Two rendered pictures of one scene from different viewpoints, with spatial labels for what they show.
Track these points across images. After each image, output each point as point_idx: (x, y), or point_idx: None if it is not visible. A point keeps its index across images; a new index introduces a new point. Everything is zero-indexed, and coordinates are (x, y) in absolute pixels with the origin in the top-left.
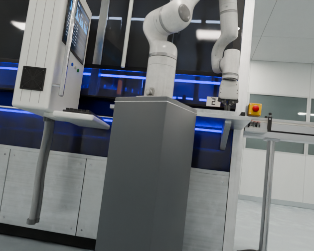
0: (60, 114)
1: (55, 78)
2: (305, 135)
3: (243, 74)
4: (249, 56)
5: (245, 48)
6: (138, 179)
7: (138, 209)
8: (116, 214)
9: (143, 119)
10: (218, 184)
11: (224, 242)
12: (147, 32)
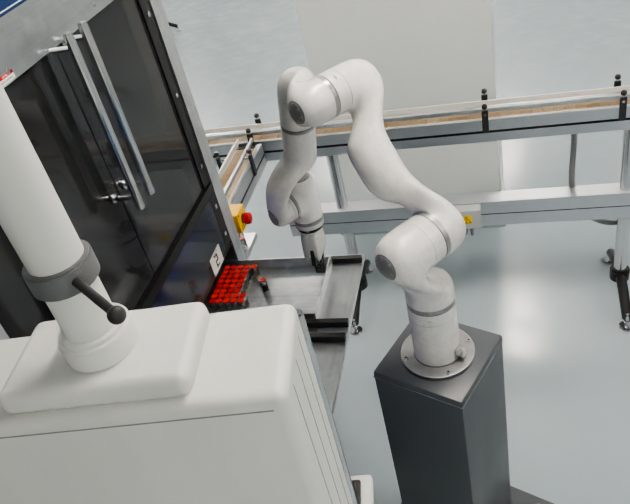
0: None
1: None
2: (245, 195)
3: (215, 177)
4: (206, 138)
5: (197, 127)
6: (495, 432)
7: (499, 451)
8: (486, 485)
9: (489, 382)
10: None
11: None
12: (427, 283)
